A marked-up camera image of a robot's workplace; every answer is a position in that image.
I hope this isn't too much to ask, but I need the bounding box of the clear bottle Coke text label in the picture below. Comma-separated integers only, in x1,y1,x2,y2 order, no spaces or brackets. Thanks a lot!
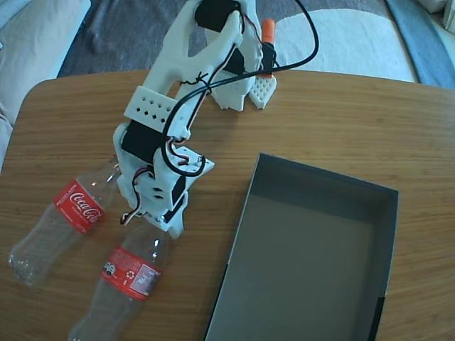
67,212,171,341

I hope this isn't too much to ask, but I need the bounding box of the clear bottle Coca-Cola logo label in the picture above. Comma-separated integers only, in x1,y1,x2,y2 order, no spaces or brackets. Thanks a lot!
7,156,124,287

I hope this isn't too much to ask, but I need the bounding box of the grey cardboard box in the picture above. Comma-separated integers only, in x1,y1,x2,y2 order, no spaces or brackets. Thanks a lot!
203,151,401,341

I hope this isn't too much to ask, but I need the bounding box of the grey and white rug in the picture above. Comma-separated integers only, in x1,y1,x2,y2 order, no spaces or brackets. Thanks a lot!
56,0,455,90

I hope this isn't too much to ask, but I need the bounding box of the beige sofa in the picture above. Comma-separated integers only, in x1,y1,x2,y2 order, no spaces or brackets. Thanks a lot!
0,0,92,175

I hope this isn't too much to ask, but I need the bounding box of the pale blue cushion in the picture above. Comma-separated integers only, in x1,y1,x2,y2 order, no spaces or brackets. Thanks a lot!
0,0,33,31

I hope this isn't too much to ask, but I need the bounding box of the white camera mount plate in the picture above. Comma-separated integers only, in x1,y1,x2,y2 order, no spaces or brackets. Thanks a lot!
166,144,216,178

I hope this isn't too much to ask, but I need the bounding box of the black camera cable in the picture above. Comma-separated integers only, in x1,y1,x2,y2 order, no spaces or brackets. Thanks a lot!
159,0,320,177

